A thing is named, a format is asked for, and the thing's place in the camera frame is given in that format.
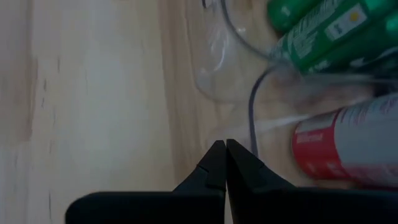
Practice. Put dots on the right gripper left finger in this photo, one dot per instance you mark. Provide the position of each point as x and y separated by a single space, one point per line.
155 208

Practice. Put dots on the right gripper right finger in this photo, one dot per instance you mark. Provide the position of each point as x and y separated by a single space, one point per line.
295 208

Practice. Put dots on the red white Spindrift can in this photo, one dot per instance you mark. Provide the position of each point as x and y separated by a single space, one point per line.
317 149

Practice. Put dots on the clear plastic bin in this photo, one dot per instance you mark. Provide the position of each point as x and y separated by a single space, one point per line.
252 124
214 49

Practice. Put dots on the green Sprite can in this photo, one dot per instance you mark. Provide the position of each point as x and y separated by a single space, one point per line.
289 12
326 31

